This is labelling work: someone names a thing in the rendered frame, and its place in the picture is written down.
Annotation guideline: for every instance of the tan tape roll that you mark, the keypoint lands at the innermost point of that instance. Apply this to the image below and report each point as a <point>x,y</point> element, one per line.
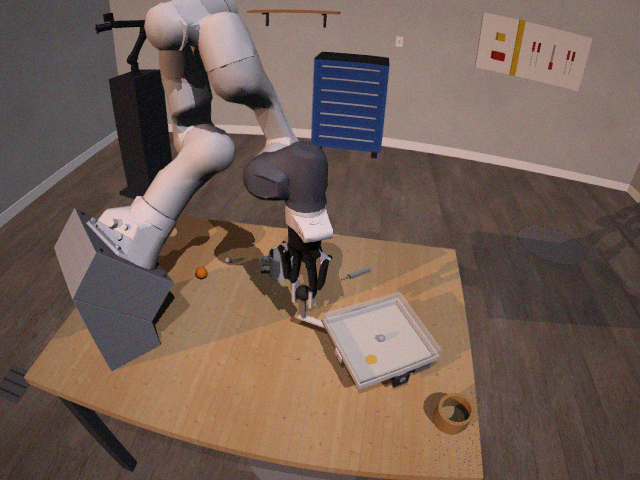
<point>460,401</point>

